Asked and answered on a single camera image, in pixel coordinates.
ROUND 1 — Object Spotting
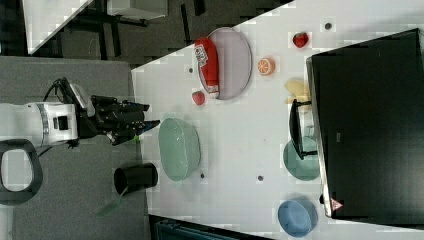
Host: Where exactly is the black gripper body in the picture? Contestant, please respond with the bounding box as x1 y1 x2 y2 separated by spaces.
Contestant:
78 95 146 145

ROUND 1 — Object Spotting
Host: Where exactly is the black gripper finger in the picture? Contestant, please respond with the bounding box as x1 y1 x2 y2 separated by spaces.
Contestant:
131 103 149 112
139 120 160 134

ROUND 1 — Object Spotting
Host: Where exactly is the green plastic strainer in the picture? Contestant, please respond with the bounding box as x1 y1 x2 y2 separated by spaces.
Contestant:
159 118 201 181

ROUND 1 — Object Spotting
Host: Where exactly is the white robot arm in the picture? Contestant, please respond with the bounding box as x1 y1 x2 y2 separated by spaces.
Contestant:
1 96 160 206

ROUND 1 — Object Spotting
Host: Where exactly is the black cylinder cup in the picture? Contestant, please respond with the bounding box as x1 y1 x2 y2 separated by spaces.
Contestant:
114 163 158 195

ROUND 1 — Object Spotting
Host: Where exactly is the toy strawberry near plate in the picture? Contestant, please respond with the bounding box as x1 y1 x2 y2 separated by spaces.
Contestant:
192 91 205 106

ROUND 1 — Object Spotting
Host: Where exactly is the green spatula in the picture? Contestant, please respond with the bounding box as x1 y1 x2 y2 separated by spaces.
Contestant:
96 188 128 217

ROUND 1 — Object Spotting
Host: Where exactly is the red ketchup bottle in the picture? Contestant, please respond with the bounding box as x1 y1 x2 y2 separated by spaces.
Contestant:
194 37 219 98

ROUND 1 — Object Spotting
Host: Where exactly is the grey round plate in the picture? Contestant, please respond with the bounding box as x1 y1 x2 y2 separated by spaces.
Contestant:
198 27 252 100

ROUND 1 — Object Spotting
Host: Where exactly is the toy orange slice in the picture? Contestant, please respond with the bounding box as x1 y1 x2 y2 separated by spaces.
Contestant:
257 57 275 76

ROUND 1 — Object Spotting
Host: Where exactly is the toy peeled banana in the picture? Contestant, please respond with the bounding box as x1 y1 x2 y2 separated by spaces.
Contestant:
284 78 311 104

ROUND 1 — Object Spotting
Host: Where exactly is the green mug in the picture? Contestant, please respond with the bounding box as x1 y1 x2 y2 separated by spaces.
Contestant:
283 126 320 181

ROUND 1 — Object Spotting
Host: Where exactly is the toy strawberry far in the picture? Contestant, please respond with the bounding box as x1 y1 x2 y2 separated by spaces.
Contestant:
292 32 309 48

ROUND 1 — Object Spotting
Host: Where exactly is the blue bowl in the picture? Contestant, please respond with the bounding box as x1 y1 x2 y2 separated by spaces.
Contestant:
277 198 318 238

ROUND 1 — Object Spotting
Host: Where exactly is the black toaster oven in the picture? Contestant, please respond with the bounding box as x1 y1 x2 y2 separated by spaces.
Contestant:
289 28 424 229

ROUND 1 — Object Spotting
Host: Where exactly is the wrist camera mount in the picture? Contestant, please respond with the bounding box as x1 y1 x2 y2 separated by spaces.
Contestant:
59 78 95 117

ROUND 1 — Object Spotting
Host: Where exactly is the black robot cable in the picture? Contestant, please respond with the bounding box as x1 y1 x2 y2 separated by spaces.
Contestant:
42 78 65 103

